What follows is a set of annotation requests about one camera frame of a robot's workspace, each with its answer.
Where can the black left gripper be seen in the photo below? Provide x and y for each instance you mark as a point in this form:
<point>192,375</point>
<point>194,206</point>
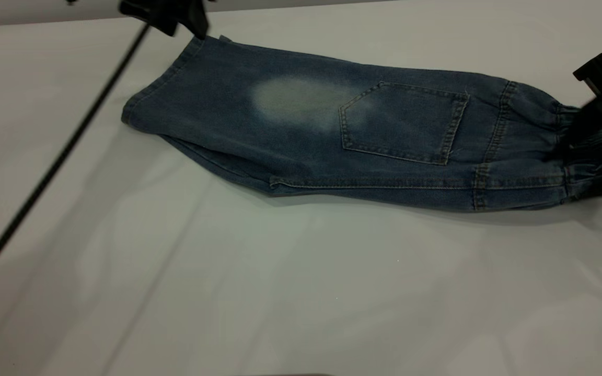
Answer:
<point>157,13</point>

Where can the blue denim shorts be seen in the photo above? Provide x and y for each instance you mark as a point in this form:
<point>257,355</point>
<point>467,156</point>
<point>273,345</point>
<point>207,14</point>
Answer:
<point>400,120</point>

